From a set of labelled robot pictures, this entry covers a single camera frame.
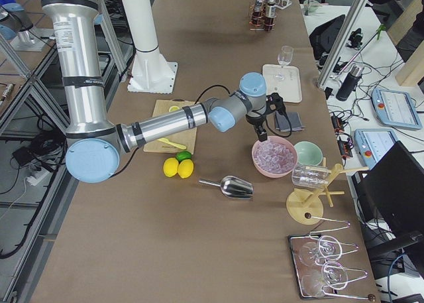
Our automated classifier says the hanging wine glass lower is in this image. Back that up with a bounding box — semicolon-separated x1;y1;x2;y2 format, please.
301;261;348;298

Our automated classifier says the wooden cup tree stand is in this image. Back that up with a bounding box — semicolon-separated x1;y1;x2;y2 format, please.
286;158;369;225

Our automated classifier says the hanging wine glass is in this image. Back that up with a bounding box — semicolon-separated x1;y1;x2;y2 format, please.
301;261;348;298
299;235;342;267

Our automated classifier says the cream rabbit tray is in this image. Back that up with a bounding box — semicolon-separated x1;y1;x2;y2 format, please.
262;64;302;103

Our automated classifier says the black laptop bag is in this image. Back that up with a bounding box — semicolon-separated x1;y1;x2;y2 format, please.
309;15;345;60

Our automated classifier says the metal ice scoop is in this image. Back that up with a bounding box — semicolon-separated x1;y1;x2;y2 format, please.
198;176;254;200

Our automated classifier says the copper wire bottle basket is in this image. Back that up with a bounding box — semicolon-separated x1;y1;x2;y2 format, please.
248;0;276;32

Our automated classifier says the grey folded cloth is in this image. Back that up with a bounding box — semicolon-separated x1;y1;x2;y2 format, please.
274;112;304;132

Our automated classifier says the black thermos bottle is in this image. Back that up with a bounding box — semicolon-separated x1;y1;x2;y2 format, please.
336;64;364;101

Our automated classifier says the green lime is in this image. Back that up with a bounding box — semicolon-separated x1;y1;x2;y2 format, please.
176;151;192;162

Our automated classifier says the whole lemon left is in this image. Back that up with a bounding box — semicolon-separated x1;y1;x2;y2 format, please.
162;157;180;178

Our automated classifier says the tea bottle front middle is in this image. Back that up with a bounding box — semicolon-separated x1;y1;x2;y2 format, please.
250;0;264;25

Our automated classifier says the teach pendant lower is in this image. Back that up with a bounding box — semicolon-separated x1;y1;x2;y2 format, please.
354;128;398;169

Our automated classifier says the teach pendant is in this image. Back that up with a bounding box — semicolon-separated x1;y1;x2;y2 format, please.
372;88;423;130
354;128;398;169

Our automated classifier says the clear wine glass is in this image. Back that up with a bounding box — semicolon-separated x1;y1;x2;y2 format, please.
275;46;294;81

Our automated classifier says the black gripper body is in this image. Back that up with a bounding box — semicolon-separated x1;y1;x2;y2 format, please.
246;92;285;127

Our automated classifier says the yellow plastic knife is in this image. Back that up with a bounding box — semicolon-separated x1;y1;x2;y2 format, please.
158;137;187;151

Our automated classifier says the teach pendant upper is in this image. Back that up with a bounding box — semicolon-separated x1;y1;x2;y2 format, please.
372;88;423;130

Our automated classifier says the aluminium frame post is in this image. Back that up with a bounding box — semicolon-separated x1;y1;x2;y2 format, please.
317;0;368;90

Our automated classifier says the green empty bowl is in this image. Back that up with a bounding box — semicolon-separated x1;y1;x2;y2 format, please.
294;141;323;166

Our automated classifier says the wooden cutting board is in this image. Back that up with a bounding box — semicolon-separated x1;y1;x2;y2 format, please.
143;99;197;154

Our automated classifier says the hanging wine glass upper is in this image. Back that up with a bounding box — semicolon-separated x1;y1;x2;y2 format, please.
299;235;342;267

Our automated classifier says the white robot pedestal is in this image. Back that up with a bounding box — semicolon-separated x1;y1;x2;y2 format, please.
122;0;178;94

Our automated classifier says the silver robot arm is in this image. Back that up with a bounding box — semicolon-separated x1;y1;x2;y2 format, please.
40;0;285;183

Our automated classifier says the pink bowl of ice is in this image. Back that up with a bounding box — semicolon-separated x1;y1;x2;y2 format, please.
251;136;297;178

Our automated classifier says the whole lemon right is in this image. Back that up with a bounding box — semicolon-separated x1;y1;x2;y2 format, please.
178;159;194;178

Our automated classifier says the whole lemon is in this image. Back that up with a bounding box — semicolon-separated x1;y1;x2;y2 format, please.
162;157;180;178
178;159;194;178

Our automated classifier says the half lemon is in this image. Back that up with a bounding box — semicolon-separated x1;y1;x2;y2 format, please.
168;105;180;112

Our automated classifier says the black monitor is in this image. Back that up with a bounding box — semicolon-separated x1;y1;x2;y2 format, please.
358;141;423;235

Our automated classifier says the wire glass rack tray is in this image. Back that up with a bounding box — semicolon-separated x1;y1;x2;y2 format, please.
288;219;376;302

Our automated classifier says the tea bottle near tray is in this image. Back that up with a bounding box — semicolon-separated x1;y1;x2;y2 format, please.
264;0;276;32

